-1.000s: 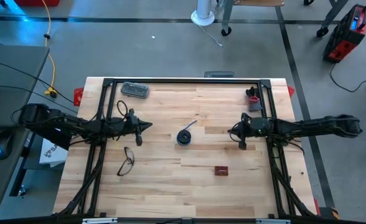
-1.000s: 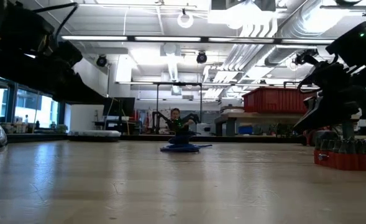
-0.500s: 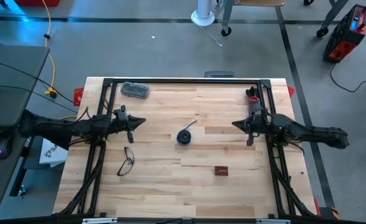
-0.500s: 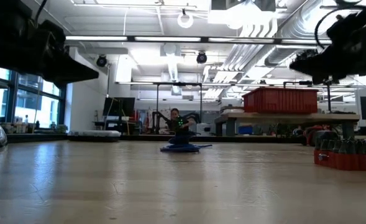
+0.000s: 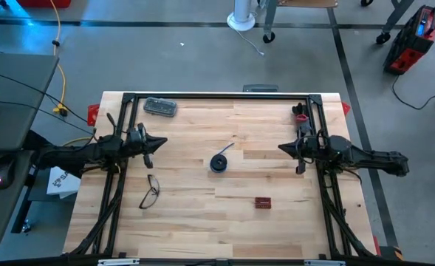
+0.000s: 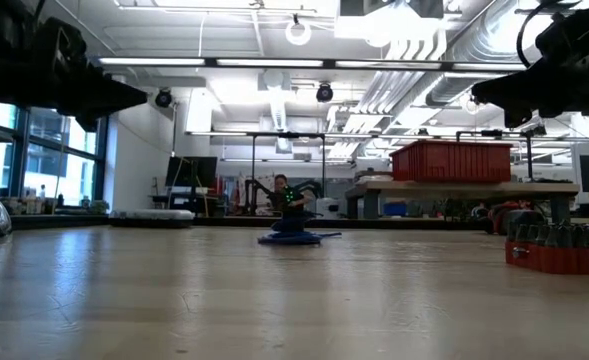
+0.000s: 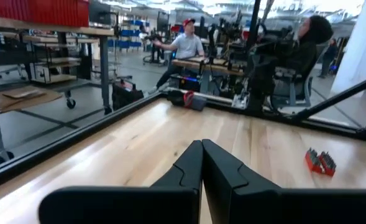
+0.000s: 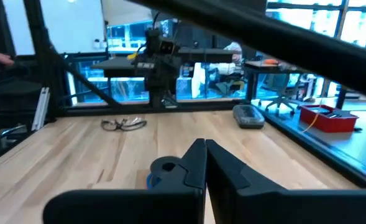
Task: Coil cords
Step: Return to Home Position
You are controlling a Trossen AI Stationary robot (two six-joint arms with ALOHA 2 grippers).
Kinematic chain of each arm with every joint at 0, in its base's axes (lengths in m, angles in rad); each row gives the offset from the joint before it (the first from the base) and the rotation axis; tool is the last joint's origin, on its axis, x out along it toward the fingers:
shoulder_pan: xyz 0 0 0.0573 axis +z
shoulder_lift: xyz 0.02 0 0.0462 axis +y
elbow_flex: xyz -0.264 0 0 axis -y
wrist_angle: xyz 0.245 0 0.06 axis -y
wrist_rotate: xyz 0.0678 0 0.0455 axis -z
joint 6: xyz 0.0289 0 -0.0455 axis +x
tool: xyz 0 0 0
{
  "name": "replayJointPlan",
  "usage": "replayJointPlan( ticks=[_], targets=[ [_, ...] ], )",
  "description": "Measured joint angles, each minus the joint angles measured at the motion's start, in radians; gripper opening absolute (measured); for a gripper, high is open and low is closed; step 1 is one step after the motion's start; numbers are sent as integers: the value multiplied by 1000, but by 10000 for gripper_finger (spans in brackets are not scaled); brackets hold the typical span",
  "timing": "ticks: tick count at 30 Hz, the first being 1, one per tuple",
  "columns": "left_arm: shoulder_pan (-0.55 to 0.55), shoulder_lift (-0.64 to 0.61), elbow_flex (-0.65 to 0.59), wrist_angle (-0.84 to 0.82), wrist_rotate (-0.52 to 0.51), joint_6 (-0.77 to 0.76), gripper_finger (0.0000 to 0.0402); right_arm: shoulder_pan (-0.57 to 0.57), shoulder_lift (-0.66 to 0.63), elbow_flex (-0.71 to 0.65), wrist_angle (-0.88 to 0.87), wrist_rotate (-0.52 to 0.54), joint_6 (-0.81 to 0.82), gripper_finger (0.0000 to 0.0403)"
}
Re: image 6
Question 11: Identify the silver ventilation duct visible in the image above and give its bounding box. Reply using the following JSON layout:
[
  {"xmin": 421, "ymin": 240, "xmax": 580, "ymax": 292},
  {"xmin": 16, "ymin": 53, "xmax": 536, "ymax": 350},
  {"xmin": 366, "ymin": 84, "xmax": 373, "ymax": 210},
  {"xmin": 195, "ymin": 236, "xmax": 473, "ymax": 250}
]
[{"xmin": 363, "ymin": 0, "xmax": 540, "ymax": 119}]

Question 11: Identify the blue cable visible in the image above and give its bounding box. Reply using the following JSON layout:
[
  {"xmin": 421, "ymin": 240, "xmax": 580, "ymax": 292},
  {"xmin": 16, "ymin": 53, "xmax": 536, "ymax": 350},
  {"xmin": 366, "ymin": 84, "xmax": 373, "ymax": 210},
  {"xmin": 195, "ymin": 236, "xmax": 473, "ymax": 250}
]
[{"xmin": 257, "ymin": 218, "xmax": 343, "ymax": 246}]

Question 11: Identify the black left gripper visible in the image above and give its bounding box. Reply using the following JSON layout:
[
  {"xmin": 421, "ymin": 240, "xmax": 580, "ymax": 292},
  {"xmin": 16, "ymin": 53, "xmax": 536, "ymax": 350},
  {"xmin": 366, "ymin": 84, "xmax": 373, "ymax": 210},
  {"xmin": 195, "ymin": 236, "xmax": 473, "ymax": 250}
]
[{"xmin": 36, "ymin": 21, "xmax": 148, "ymax": 134}]

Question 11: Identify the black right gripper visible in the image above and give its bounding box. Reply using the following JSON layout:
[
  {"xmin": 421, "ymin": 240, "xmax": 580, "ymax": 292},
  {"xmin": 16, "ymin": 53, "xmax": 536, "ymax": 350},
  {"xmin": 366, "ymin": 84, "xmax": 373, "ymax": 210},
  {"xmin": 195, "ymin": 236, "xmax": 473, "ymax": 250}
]
[{"xmin": 470, "ymin": 21, "xmax": 583, "ymax": 129}]

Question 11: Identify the person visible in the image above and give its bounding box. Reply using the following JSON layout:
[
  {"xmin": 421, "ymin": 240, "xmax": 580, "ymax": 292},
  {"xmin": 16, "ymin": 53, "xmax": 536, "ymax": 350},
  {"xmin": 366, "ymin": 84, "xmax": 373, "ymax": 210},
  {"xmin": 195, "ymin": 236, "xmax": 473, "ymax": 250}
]
[{"xmin": 269, "ymin": 173, "xmax": 311, "ymax": 224}]

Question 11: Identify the black framed window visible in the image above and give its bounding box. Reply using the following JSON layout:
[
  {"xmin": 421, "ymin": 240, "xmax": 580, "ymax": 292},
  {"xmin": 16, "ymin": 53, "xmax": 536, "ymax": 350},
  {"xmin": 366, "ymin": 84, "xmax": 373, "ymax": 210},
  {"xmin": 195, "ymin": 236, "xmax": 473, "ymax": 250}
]
[{"xmin": 0, "ymin": 99, "xmax": 109, "ymax": 214}]

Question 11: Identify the red and black toolbox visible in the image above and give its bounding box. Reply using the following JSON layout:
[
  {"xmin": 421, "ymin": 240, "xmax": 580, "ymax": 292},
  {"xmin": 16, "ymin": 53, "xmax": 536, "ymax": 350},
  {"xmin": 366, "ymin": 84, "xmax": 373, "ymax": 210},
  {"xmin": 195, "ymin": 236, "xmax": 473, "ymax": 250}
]
[{"xmin": 486, "ymin": 199, "xmax": 546, "ymax": 236}]

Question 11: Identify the black metal station frame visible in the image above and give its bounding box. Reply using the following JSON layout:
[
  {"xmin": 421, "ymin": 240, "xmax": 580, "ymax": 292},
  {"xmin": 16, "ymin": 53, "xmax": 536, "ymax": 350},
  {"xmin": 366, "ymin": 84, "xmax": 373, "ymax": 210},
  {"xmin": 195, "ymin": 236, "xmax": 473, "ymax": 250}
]
[{"xmin": 188, "ymin": 130, "xmax": 327, "ymax": 216}]

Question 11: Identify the long ceiling light bar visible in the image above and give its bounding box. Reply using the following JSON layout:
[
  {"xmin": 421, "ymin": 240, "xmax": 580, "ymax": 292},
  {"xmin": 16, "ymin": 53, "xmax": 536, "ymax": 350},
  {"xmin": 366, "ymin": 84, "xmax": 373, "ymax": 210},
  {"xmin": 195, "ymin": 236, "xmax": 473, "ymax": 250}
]
[{"xmin": 97, "ymin": 56, "xmax": 528, "ymax": 70}]

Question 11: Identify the white coiled ceiling cable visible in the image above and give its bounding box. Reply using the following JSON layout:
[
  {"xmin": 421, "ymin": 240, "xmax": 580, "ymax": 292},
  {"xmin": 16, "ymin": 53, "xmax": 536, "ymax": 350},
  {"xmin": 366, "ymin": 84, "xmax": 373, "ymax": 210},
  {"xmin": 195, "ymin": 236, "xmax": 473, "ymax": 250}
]
[{"xmin": 284, "ymin": 13, "xmax": 314, "ymax": 47}]

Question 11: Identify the red plastic bin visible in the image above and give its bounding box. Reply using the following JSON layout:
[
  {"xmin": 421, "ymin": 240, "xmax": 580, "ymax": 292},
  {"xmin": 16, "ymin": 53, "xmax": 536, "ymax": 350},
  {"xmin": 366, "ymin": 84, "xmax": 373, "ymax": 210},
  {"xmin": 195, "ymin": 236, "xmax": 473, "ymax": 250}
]
[{"xmin": 389, "ymin": 139, "xmax": 514, "ymax": 184}]

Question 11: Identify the wooden workbench with casters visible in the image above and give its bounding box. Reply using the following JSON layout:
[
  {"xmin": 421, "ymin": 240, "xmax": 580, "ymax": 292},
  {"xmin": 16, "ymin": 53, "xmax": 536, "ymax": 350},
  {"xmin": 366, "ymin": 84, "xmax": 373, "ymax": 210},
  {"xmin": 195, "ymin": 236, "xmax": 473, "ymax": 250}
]
[{"xmin": 344, "ymin": 179, "xmax": 581, "ymax": 222}]

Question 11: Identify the grey plastic case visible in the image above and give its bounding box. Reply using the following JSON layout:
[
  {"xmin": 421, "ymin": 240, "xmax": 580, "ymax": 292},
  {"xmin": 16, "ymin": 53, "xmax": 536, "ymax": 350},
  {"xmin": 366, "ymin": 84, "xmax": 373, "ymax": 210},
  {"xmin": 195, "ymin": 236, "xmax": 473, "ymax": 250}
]
[{"xmin": 108, "ymin": 208, "xmax": 196, "ymax": 230}]

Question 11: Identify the black ceiling spotlight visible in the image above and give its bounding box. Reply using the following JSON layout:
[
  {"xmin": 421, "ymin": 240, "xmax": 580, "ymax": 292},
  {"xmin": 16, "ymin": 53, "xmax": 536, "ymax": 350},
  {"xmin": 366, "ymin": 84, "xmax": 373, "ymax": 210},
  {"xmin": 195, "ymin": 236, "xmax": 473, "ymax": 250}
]
[
  {"xmin": 315, "ymin": 82, "xmax": 335, "ymax": 104},
  {"xmin": 153, "ymin": 88, "xmax": 174, "ymax": 109}
]

